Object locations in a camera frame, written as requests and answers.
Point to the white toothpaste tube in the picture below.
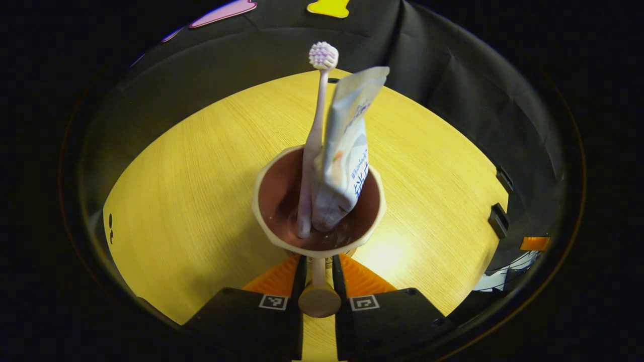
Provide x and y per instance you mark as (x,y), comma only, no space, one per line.
(347,151)

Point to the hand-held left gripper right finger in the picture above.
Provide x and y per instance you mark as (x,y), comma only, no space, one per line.
(338,281)

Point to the pale pink toothbrush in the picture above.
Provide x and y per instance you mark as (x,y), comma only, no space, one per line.
(314,136)

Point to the beige cup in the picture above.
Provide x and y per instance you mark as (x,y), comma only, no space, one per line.
(282,201)

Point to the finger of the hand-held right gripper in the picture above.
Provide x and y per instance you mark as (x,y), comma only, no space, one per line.
(534,244)

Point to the black table clamp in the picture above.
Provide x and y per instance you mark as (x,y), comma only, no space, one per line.
(499,221)
(504,179)

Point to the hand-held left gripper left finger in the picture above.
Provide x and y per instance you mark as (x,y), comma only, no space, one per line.
(301,281)

